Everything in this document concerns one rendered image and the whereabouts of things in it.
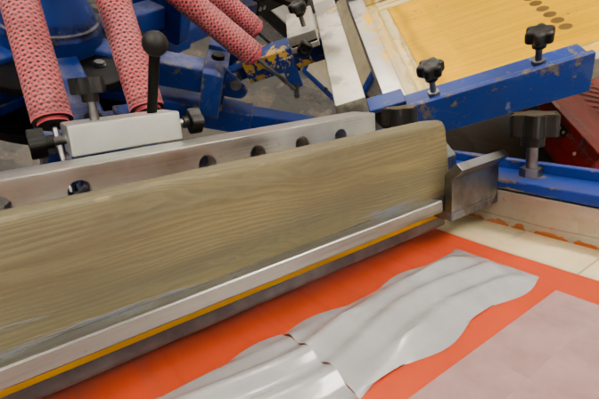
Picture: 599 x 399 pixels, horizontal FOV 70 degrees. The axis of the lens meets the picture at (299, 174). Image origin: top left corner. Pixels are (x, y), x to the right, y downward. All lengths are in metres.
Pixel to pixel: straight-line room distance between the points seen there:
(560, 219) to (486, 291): 0.13
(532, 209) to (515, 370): 0.20
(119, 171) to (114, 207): 0.23
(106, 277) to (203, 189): 0.07
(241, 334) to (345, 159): 0.14
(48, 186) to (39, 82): 0.21
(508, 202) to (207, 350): 0.30
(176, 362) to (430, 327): 0.15
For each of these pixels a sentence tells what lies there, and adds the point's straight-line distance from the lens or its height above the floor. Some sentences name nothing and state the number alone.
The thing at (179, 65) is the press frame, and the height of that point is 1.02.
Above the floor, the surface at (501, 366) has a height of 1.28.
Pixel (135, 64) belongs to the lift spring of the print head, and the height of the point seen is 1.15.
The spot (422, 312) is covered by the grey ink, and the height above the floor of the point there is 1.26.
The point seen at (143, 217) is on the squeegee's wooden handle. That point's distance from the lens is 0.25.
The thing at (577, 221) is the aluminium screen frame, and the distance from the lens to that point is 0.42.
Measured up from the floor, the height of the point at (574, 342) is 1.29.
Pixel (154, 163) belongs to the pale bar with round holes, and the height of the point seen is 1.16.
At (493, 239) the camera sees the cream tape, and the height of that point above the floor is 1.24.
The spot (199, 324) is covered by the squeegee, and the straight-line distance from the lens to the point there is 0.29.
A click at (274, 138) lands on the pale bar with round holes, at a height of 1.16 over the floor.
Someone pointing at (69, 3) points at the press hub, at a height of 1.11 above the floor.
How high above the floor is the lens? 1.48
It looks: 40 degrees down
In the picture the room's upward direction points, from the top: 18 degrees clockwise
